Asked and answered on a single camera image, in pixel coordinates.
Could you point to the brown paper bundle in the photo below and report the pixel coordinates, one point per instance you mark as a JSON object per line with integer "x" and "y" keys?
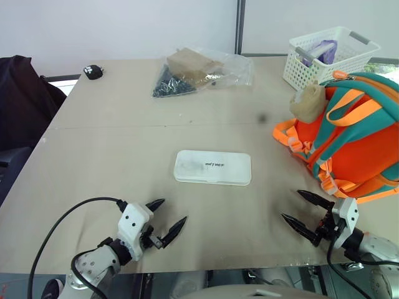
{"x": 193, "y": 65}

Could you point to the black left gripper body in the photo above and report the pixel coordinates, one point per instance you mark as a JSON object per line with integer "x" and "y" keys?
{"x": 149, "y": 236}

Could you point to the black and white rounded shape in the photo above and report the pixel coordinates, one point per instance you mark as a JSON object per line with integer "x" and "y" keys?
{"x": 51, "y": 289}

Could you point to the white perforated plastic basket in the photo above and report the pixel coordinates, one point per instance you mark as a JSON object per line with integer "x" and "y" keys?
{"x": 339, "y": 62}

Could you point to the pile of black screws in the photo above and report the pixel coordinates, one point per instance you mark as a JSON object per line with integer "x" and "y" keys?
{"x": 171, "y": 84}

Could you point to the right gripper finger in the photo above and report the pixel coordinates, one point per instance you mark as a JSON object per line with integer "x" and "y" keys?
{"x": 316, "y": 200}
{"x": 299, "y": 225}

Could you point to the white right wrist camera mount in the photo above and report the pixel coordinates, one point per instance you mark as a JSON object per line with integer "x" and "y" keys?
{"x": 347, "y": 215}

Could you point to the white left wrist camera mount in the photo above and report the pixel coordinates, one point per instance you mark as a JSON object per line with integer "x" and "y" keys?
{"x": 132, "y": 218}

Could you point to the clear plastic bag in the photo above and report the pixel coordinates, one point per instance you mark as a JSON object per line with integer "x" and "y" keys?
{"x": 230, "y": 68}

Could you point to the small black button device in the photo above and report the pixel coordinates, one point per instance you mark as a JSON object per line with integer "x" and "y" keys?
{"x": 93, "y": 72}

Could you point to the purple plastic bag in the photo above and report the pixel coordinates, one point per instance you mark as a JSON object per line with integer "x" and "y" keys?
{"x": 325, "y": 51}

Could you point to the brown crumpled paper stuffing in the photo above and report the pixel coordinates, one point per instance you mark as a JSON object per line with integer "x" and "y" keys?
{"x": 308, "y": 102}

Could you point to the grey vertical pole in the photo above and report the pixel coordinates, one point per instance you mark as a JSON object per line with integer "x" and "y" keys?
{"x": 239, "y": 28}

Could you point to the orange and teal backpack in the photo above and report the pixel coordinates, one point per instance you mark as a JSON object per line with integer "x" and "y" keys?
{"x": 361, "y": 149}

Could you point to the white plastic case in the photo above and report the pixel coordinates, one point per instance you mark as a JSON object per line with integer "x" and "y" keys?
{"x": 215, "y": 169}

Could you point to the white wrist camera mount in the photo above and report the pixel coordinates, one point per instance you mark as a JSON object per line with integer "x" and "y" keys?
{"x": 347, "y": 215}
{"x": 132, "y": 218}

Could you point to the black fabric bag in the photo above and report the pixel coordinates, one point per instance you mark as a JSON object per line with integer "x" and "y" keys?
{"x": 22, "y": 102}

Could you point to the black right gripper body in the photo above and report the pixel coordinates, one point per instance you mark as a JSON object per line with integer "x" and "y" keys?
{"x": 327, "y": 232}

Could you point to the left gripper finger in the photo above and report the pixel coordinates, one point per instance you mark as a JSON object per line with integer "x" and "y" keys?
{"x": 174, "y": 230}
{"x": 156, "y": 204}

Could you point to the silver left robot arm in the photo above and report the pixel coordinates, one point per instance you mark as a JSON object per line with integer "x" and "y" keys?
{"x": 93, "y": 264}

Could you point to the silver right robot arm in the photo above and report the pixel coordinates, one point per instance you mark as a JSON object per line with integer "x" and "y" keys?
{"x": 374, "y": 246}

